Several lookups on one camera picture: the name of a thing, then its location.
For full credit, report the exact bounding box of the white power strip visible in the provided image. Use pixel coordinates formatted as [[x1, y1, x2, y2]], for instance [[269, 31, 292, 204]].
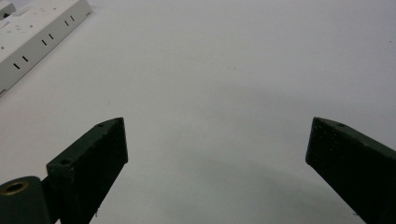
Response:
[[0, 0, 94, 97]]

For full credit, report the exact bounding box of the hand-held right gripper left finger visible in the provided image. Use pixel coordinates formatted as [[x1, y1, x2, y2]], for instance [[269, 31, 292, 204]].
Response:
[[46, 117, 129, 224]]

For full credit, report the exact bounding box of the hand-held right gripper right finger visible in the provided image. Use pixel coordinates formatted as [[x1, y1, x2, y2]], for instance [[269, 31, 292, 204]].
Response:
[[304, 117, 396, 224]]

